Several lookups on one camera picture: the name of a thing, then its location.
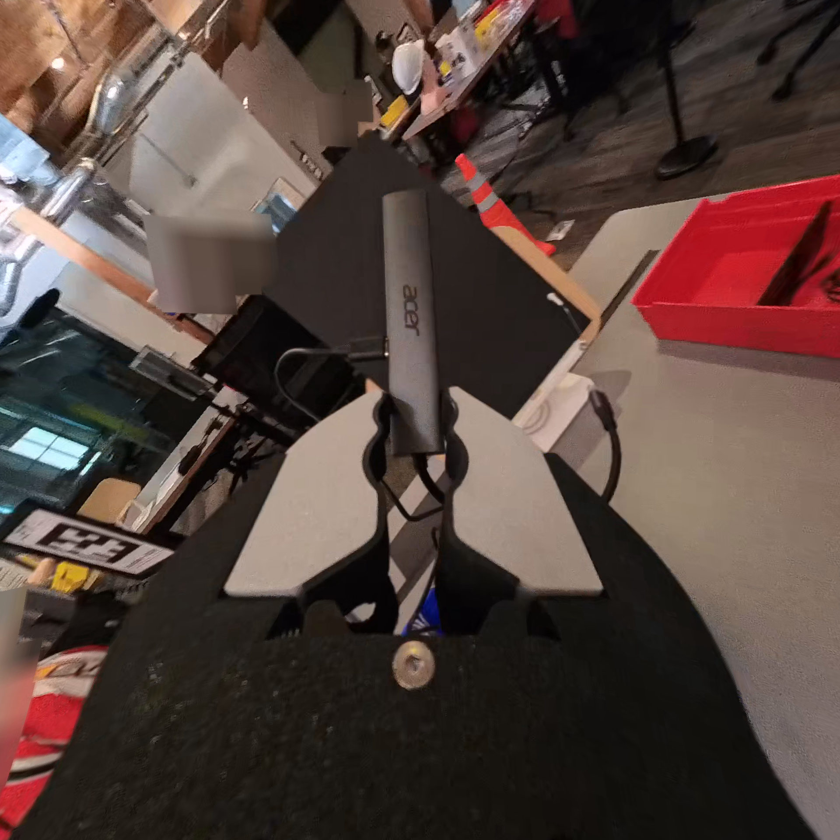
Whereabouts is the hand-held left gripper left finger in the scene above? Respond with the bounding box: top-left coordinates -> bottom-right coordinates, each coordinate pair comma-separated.
224,390 -> 395,615

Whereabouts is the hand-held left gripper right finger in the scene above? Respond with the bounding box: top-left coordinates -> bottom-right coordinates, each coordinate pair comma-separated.
437,385 -> 605,615

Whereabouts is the grey hub with cable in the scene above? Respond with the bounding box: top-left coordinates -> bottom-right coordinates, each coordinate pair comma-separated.
273,188 -> 454,526

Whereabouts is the red plastic bin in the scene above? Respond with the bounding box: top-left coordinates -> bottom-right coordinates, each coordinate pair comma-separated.
633,175 -> 840,359

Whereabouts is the grey desk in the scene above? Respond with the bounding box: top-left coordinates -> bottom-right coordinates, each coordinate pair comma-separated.
394,197 -> 840,840

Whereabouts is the printed tag sign stand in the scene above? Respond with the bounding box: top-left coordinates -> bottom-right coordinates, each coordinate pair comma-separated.
0,506 -> 174,578

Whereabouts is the orange traffic cone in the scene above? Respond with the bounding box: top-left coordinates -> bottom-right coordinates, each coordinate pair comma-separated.
453,154 -> 559,257

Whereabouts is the red white printed bag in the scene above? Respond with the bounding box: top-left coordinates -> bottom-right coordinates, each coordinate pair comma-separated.
0,644 -> 112,828

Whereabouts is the black divider in red bin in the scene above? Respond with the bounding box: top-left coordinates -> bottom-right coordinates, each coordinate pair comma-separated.
762,204 -> 834,305

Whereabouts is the black round floor base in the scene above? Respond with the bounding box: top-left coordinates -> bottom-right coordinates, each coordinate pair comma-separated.
654,53 -> 720,181

